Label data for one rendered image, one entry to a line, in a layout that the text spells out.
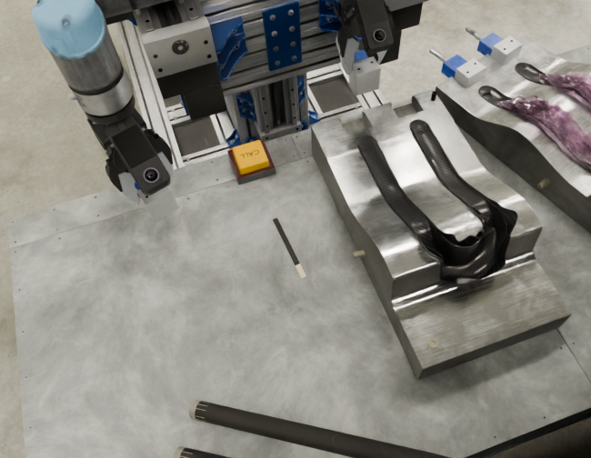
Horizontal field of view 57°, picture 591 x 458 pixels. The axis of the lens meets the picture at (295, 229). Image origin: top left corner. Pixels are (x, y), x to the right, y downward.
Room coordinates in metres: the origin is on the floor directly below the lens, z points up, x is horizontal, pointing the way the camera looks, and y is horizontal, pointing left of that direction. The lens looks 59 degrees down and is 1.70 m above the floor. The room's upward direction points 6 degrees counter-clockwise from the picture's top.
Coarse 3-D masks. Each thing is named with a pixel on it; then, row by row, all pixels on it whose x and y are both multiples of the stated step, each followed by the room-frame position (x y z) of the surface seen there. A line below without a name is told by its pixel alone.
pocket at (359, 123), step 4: (360, 116) 0.74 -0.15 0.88; (364, 116) 0.74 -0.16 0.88; (340, 120) 0.73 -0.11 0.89; (348, 120) 0.74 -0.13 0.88; (352, 120) 0.74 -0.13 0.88; (356, 120) 0.74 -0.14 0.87; (360, 120) 0.74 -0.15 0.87; (364, 120) 0.74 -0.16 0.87; (368, 120) 0.72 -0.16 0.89; (344, 124) 0.73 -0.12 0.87; (348, 124) 0.73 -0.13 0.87; (352, 124) 0.73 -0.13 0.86; (356, 124) 0.73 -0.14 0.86; (360, 124) 0.73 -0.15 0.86; (364, 124) 0.73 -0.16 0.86; (368, 124) 0.72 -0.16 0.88; (344, 128) 0.73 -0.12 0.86; (348, 128) 0.73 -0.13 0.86; (352, 128) 0.73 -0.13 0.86; (356, 128) 0.72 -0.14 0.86; (360, 128) 0.72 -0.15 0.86; (364, 128) 0.72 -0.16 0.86; (348, 132) 0.72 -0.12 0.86; (352, 132) 0.72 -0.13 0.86
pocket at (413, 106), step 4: (412, 96) 0.77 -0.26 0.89; (412, 100) 0.77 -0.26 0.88; (416, 100) 0.76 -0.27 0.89; (400, 104) 0.77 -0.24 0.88; (404, 104) 0.77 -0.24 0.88; (408, 104) 0.76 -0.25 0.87; (412, 104) 0.77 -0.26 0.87; (416, 104) 0.76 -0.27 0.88; (396, 108) 0.76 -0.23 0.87; (400, 108) 0.76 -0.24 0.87; (404, 108) 0.76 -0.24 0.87; (408, 108) 0.76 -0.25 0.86; (412, 108) 0.76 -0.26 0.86; (416, 108) 0.75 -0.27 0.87; (420, 108) 0.74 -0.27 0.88; (396, 112) 0.76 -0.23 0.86; (400, 112) 0.76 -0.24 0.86; (404, 112) 0.75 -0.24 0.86; (408, 112) 0.75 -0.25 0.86; (412, 112) 0.75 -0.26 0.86; (416, 112) 0.75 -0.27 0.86; (400, 116) 0.74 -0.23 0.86
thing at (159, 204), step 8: (136, 184) 0.58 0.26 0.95; (160, 192) 0.55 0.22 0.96; (168, 192) 0.55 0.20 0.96; (144, 200) 0.53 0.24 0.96; (152, 200) 0.53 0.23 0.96; (160, 200) 0.54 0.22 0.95; (168, 200) 0.54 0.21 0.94; (152, 208) 0.53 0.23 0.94; (160, 208) 0.53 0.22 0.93; (168, 208) 0.54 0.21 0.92; (176, 208) 0.55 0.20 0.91; (152, 216) 0.52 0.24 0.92; (160, 216) 0.53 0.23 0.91
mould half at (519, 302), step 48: (336, 144) 0.67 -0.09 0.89; (384, 144) 0.66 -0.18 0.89; (336, 192) 0.59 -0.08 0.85; (432, 192) 0.54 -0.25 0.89; (480, 192) 0.51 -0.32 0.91; (384, 240) 0.43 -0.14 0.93; (528, 240) 0.41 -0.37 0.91; (384, 288) 0.38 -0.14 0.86; (432, 288) 0.36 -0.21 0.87; (480, 288) 0.36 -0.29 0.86; (528, 288) 0.35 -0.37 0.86; (432, 336) 0.29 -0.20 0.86; (480, 336) 0.28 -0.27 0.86; (528, 336) 0.28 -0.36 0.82
